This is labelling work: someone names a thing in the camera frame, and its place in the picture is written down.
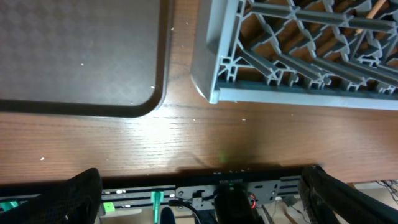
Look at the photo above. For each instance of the green clamp on rail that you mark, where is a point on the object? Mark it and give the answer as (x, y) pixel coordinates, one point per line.
(157, 197)

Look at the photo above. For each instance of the grey plastic dishwasher rack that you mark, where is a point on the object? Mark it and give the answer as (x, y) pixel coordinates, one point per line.
(316, 53)

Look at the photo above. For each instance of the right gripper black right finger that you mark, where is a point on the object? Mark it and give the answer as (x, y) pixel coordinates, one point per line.
(325, 197)

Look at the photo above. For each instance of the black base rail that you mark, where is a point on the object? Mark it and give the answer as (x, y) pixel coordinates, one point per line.
(230, 204)

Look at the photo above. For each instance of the wooden chopstick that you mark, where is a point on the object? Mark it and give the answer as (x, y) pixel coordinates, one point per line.
(375, 7)

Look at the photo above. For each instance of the dark brown serving tray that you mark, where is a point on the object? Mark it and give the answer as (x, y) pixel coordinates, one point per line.
(98, 58)

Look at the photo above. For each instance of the grey metal mounting plate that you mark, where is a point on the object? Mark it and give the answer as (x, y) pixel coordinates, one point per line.
(201, 197)

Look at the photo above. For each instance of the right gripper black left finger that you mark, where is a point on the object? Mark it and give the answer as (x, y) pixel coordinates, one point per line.
(77, 200)

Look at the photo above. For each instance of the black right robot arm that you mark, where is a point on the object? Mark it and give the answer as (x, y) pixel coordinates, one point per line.
(235, 196)

